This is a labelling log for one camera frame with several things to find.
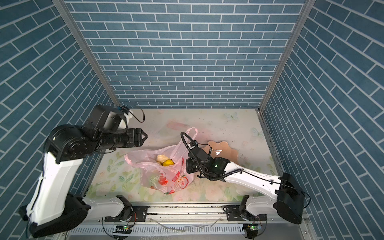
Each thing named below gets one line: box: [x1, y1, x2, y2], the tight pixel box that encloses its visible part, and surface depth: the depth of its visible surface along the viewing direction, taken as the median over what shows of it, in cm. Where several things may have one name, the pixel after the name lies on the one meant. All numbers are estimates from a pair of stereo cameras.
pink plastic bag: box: [124, 127, 198, 195], surface depth 80 cm
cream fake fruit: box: [156, 154, 170, 166], surface depth 90 cm
